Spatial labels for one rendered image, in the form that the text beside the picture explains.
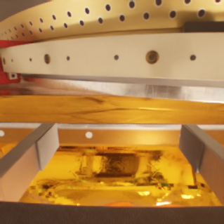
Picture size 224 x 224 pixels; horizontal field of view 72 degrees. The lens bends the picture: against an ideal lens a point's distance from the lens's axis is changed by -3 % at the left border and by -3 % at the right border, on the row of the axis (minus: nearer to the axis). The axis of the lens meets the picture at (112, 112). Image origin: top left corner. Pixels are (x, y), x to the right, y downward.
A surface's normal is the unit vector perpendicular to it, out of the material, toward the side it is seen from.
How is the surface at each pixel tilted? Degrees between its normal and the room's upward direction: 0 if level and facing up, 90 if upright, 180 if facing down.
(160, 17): 62
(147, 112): 90
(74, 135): 90
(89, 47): 90
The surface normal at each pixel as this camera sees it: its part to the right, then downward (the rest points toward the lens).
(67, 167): -0.01, -0.35
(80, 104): -0.03, 0.30
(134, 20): -0.33, 0.70
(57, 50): -0.46, 0.26
